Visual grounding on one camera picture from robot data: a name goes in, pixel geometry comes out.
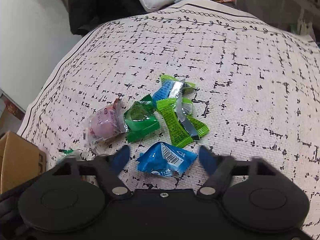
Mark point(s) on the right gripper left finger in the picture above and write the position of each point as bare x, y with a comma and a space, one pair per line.
108, 167

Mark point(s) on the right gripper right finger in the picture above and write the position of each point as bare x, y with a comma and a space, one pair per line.
219, 169

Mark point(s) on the purple round bun pack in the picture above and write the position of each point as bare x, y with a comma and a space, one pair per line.
105, 124

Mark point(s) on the blue snack wrapper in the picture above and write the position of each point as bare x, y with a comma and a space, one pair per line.
163, 159

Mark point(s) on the dark green candy wrapper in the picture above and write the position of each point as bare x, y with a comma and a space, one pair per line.
140, 119

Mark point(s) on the green serrated wrapper strip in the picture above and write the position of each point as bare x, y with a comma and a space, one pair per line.
65, 151

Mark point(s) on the lime green wrapper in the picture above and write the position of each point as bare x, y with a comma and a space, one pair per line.
178, 136

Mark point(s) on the brown cardboard box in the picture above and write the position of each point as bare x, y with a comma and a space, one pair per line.
21, 161

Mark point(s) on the patterned white bed blanket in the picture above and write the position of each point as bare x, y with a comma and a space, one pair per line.
256, 87

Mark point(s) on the blue silver wrapper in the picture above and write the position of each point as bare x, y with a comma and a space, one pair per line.
174, 89

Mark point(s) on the black coat on chair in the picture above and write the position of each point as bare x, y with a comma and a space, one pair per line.
85, 15

